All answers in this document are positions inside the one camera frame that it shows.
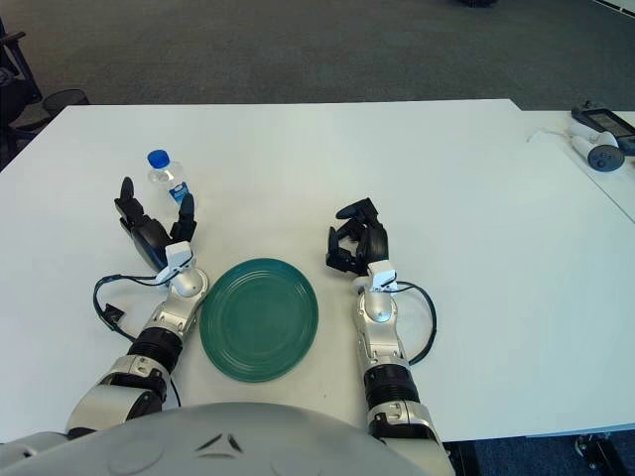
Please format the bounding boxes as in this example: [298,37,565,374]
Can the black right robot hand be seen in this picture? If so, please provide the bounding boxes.
[325,196,389,276]

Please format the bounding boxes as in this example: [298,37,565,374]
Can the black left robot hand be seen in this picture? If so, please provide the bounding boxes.
[113,177,197,273]

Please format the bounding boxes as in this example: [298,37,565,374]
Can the clear bottle with blue cap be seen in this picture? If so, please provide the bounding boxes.
[147,149,192,219]

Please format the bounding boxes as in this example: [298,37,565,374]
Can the green round plate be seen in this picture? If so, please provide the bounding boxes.
[198,257,319,384]

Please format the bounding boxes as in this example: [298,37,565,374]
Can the black mesh wastebasket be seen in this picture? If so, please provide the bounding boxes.
[42,88,90,113]

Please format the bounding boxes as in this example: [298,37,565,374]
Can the black office chair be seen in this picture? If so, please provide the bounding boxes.
[0,17,51,170]

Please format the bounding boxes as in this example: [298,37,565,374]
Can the silver robot torso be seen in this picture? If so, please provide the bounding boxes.
[0,402,455,476]

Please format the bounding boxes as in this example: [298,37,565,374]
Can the white grey VR controller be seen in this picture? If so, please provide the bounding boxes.
[568,129,625,173]

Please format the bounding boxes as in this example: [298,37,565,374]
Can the black handheld screen device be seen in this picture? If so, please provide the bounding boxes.
[570,101,635,138]

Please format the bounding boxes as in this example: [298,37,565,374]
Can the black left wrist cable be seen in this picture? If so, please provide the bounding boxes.
[92,274,165,343]

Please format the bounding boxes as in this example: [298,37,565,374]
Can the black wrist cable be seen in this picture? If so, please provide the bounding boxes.
[394,281,438,366]
[92,274,165,343]

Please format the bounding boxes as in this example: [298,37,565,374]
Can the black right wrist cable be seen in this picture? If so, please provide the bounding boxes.
[394,281,438,366]

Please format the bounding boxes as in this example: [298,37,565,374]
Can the black table leg frame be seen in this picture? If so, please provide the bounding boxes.
[574,430,635,476]

